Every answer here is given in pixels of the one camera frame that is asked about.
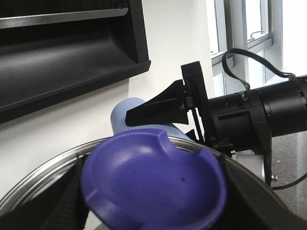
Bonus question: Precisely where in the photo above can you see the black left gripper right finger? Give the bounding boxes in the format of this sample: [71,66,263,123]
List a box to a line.
[211,154,307,230]

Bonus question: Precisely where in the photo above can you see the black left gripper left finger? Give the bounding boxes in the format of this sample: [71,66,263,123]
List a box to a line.
[0,159,89,230]

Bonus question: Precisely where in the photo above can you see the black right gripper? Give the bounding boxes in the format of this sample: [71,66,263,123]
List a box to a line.
[125,61,272,185]

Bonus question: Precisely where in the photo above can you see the light blue ribbed cup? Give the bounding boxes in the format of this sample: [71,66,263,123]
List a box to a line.
[110,97,195,144]

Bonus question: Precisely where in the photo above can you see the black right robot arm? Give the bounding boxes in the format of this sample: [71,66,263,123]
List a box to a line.
[125,62,307,230]

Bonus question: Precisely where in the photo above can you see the black range hood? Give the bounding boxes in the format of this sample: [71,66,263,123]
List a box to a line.
[0,0,151,123]

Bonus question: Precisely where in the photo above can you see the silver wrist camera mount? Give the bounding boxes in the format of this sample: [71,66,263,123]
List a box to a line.
[231,150,266,182]

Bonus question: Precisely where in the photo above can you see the grey aluminium window frame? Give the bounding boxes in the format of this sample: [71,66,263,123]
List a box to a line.
[206,0,283,97]

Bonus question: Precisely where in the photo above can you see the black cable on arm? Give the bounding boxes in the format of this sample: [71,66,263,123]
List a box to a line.
[222,48,298,99]

